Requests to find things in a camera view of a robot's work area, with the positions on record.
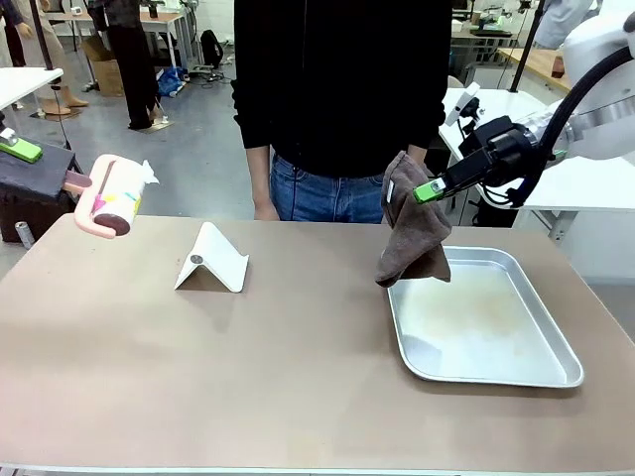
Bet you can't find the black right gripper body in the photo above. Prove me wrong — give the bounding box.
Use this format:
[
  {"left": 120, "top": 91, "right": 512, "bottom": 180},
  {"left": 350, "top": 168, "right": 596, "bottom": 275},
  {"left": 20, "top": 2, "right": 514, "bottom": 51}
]
[{"left": 458, "top": 116, "right": 540, "bottom": 173}]

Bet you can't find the brown towel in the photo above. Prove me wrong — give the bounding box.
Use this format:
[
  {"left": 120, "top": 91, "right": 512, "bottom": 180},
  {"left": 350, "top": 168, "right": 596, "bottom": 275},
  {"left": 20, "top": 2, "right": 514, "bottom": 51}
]
[{"left": 374, "top": 151, "right": 453, "bottom": 289}]

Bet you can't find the pink lint roller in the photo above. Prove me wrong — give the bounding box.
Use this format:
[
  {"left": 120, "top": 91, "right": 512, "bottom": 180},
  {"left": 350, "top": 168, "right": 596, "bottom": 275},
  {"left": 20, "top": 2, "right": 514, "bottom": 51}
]
[{"left": 62, "top": 154, "right": 161, "bottom": 240}]

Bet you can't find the person's right forearm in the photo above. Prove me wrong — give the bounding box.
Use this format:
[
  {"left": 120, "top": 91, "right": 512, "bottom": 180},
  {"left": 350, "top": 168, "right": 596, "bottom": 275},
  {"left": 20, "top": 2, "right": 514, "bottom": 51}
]
[{"left": 244, "top": 145, "right": 274, "bottom": 207}]

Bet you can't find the person's right hand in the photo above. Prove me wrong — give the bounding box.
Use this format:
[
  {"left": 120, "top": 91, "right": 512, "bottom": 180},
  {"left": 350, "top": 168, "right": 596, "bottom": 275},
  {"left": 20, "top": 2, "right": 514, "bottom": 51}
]
[{"left": 253, "top": 200, "right": 281, "bottom": 222}]

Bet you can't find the dark brown bag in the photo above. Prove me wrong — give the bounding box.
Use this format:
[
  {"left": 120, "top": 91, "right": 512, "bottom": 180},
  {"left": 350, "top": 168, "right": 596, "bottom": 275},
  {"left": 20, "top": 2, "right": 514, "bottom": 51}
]
[{"left": 0, "top": 190, "right": 70, "bottom": 244}]

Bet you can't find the small white table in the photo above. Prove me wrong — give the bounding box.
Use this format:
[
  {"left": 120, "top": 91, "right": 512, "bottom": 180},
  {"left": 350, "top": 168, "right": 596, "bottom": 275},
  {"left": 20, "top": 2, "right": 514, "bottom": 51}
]
[{"left": 0, "top": 66, "right": 64, "bottom": 150}]

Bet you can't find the wooden table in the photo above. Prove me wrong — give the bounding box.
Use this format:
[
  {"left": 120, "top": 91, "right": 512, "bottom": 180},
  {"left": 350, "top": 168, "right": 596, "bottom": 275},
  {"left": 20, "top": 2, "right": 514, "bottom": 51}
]
[{"left": 498, "top": 47, "right": 574, "bottom": 93}]

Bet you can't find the black clamp pole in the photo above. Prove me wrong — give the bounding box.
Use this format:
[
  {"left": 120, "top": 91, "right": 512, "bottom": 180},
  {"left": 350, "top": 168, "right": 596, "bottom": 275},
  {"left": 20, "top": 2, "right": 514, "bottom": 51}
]
[
  {"left": 28, "top": 0, "right": 61, "bottom": 90},
  {"left": 509, "top": 0, "right": 547, "bottom": 94}
]

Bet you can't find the large white table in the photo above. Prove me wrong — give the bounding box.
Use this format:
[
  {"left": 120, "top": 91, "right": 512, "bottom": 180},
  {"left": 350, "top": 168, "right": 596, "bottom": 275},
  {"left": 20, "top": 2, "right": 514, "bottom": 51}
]
[{"left": 439, "top": 87, "right": 635, "bottom": 242}]

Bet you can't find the figure in beige skirt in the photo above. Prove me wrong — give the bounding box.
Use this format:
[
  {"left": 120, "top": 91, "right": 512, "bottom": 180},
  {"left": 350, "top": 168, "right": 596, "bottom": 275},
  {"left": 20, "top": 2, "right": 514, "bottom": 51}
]
[{"left": 0, "top": 0, "right": 90, "bottom": 116}]

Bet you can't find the cluttered workbench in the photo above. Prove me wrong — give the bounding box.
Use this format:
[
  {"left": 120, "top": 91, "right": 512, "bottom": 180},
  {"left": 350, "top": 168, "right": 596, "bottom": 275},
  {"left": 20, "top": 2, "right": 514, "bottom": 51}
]
[{"left": 450, "top": 9, "right": 522, "bottom": 88}]

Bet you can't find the cardboard box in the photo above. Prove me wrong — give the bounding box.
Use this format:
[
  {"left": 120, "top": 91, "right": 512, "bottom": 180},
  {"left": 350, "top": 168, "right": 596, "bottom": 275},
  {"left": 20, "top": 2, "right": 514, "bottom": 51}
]
[{"left": 81, "top": 35, "right": 125, "bottom": 98}]

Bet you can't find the bystander in light blue shirt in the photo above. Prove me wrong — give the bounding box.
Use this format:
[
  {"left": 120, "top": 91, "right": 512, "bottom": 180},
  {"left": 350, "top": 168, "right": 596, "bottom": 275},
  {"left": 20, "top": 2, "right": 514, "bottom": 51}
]
[{"left": 535, "top": 0, "right": 596, "bottom": 51}]

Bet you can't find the brown floor plate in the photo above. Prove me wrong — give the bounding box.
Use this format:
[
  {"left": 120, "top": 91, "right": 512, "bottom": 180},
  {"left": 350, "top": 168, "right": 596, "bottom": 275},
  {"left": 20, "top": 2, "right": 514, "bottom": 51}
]
[{"left": 129, "top": 117, "right": 175, "bottom": 134}]

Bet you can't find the figure in black trousers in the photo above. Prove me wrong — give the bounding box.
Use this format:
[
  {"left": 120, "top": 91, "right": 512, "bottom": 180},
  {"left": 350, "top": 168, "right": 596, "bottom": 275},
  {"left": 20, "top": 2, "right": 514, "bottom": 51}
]
[{"left": 88, "top": 0, "right": 161, "bottom": 131}]

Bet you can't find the person in black sweater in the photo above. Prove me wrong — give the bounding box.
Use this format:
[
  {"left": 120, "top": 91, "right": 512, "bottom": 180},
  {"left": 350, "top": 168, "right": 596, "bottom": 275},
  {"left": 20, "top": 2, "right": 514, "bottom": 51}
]
[{"left": 230, "top": 0, "right": 453, "bottom": 223}]

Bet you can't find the metal tray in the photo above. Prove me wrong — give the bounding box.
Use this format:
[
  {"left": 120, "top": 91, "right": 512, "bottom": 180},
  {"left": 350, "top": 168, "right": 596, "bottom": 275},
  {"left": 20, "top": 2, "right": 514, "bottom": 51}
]
[{"left": 386, "top": 245, "right": 585, "bottom": 389}]

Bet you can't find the blue plastic bag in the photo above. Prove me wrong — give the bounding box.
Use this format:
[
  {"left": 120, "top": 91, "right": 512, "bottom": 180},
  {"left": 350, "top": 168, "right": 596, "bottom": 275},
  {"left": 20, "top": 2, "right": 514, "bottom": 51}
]
[{"left": 156, "top": 66, "right": 188, "bottom": 98}]

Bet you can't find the wooden desk with white legs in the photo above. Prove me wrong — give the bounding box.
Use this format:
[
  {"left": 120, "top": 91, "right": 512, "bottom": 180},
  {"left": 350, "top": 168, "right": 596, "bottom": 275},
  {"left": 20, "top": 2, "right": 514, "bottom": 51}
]
[{"left": 49, "top": 10, "right": 189, "bottom": 70}]

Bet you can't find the white folded stand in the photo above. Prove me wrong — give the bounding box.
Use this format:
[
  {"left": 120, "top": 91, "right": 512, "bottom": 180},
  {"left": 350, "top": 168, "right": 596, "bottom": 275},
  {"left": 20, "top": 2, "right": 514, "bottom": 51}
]
[{"left": 173, "top": 221, "right": 250, "bottom": 294}]

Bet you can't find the black backpack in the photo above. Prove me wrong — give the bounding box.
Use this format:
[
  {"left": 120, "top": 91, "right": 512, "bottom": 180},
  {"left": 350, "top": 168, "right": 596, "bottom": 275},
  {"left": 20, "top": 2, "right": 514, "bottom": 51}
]
[{"left": 199, "top": 29, "right": 225, "bottom": 68}]

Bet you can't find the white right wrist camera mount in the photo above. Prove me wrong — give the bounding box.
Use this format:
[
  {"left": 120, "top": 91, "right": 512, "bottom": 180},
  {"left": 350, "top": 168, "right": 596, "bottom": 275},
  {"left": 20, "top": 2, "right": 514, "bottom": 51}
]
[{"left": 444, "top": 81, "right": 483, "bottom": 140}]

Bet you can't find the black right arm cable sleeve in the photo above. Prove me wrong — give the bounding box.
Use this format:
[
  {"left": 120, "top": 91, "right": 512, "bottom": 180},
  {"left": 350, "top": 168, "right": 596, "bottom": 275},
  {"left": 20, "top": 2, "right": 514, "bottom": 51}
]
[{"left": 483, "top": 47, "right": 635, "bottom": 208}]

